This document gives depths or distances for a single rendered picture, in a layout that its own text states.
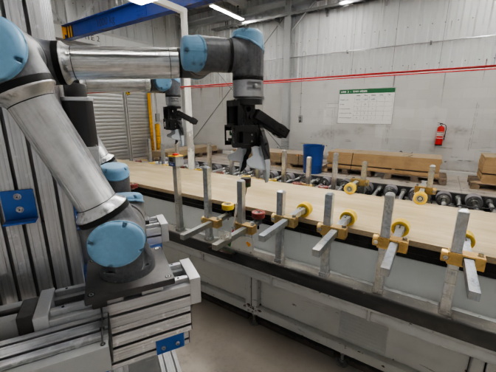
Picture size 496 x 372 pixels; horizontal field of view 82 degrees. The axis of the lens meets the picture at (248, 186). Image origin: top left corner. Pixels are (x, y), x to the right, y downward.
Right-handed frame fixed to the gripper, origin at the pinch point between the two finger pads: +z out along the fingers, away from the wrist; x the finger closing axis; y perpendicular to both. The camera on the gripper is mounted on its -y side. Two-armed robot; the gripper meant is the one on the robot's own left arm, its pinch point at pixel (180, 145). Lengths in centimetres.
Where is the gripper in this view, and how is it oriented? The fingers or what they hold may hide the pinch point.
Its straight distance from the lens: 155.5
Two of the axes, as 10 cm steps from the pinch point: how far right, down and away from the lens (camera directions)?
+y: -9.0, 1.1, -4.3
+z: 0.0, 9.7, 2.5
